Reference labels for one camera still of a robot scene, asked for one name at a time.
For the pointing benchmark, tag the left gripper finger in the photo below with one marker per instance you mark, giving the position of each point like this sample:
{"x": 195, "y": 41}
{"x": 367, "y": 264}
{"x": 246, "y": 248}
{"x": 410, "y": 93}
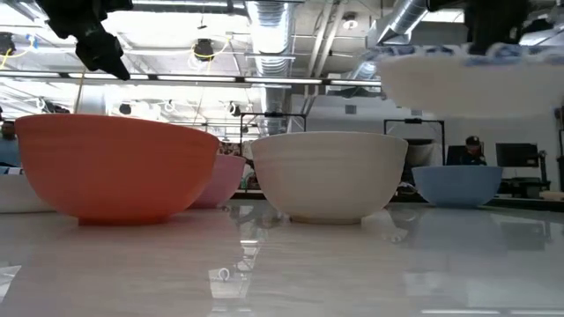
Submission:
{"x": 103, "y": 57}

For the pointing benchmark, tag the white blue-patterned plate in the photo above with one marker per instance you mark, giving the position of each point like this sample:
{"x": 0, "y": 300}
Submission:
{"x": 476, "y": 86}

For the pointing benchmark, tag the red bowl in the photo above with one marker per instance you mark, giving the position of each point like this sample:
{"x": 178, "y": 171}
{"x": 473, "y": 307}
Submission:
{"x": 114, "y": 167}

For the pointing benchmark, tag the light blue bowl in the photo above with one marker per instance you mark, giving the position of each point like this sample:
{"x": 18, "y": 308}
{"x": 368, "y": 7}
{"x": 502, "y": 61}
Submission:
{"x": 458, "y": 185}

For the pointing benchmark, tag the pink bowl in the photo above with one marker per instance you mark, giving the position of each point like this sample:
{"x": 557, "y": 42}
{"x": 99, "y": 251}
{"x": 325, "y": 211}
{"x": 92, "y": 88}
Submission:
{"x": 224, "y": 180}

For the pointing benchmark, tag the cream bowl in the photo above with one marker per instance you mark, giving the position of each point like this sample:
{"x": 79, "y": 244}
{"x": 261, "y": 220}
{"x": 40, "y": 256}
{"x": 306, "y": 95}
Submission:
{"x": 328, "y": 176}

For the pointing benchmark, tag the long ceiling light bar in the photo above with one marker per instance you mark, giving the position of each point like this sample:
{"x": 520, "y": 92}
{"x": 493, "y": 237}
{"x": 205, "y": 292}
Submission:
{"x": 198, "y": 79}

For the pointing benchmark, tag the person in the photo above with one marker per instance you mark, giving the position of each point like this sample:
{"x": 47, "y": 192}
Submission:
{"x": 472, "y": 154}
{"x": 9, "y": 147}

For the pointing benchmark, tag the black computer monitor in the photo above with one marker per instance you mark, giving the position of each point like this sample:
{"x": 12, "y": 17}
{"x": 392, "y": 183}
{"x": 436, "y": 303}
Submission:
{"x": 516, "y": 155}

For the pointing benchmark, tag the silver ventilation duct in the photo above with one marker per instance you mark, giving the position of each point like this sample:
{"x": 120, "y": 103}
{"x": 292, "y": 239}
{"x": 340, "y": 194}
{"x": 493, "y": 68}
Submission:
{"x": 398, "y": 22}
{"x": 269, "y": 39}

